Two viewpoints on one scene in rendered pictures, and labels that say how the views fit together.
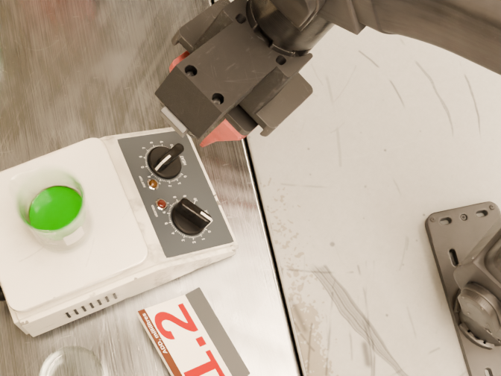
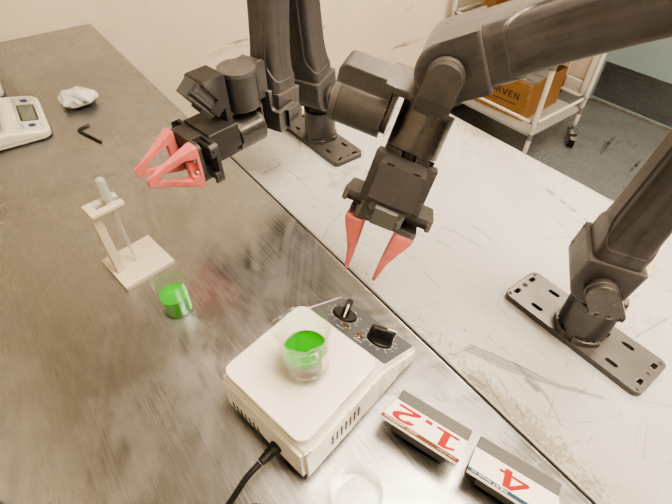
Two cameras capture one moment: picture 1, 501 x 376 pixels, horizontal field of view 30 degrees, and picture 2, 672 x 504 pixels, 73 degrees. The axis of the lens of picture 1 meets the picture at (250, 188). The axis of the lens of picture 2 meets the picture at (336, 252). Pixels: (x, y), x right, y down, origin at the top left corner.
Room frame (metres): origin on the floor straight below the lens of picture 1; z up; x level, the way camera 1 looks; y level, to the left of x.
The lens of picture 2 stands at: (-0.04, 0.20, 1.41)
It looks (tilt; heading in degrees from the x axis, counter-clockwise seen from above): 46 degrees down; 341
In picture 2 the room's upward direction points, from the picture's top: straight up
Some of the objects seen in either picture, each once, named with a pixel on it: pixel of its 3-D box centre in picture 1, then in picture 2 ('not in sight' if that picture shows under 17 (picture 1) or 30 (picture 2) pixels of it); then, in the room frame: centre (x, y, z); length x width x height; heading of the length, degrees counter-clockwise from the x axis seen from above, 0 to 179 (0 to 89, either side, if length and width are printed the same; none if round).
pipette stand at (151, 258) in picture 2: not in sight; (125, 233); (0.52, 0.33, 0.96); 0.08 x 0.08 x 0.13; 26
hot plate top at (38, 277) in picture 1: (59, 222); (301, 367); (0.21, 0.15, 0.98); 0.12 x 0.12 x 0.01; 29
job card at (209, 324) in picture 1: (194, 343); (427, 424); (0.13, 0.04, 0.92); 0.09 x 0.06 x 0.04; 36
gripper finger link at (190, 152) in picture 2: not in sight; (172, 165); (0.55, 0.25, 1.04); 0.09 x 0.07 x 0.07; 116
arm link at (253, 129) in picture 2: not in sight; (243, 124); (0.62, 0.13, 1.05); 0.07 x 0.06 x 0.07; 116
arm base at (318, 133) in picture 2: not in sight; (320, 123); (0.76, -0.04, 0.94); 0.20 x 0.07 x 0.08; 18
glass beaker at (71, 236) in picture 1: (53, 210); (302, 347); (0.21, 0.15, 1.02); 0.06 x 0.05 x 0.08; 71
